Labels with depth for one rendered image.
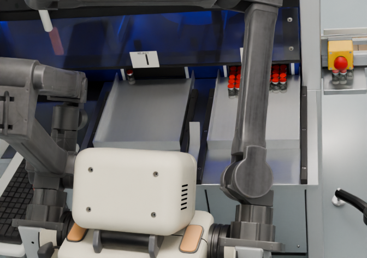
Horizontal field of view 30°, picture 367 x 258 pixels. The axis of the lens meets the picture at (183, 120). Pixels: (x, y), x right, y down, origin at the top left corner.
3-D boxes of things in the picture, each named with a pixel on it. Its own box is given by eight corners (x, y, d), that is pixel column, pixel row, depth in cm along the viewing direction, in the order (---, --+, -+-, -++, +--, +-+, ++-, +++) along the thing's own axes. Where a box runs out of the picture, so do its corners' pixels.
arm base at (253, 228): (215, 245, 128) (280, 251, 125) (219, 201, 130) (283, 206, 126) (224, 247, 136) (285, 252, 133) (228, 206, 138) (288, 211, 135)
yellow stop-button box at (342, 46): (327, 56, 210) (327, 36, 205) (351, 56, 208) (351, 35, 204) (327, 71, 204) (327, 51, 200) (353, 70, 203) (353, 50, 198)
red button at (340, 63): (333, 64, 204) (333, 53, 201) (347, 64, 203) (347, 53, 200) (333, 72, 201) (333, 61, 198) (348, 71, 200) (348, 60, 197)
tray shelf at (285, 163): (105, 86, 231) (104, 81, 230) (316, 79, 218) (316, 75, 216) (68, 189, 195) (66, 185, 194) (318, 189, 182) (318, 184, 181)
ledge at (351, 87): (323, 68, 222) (322, 63, 221) (363, 66, 219) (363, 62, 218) (323, 95, 211) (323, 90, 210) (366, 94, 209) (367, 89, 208)
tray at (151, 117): (118, 81, 229) (116, 72, 227) (195, 78, 224) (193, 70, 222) (95, 150, 203) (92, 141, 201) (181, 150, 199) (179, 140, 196)
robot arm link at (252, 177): (291, -23, 137) (273, -6, 146) (226, -36, 134) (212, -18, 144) (272, 201, 128) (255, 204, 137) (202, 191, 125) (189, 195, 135)
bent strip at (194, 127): (191, 136, 202) (189, 121, 199) (201, 136, 202) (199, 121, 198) (184, 170, 192) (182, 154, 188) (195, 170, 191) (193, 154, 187)
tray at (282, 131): (219, 77, 222) (218, 69, 220) (300, 75, 217) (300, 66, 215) (208, 149, 197) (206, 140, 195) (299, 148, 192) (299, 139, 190)
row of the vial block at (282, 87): (229, 90, 216) (228, 78, 213) (286, 88, 213) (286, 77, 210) (229, 94, 214) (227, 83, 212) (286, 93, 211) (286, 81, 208)
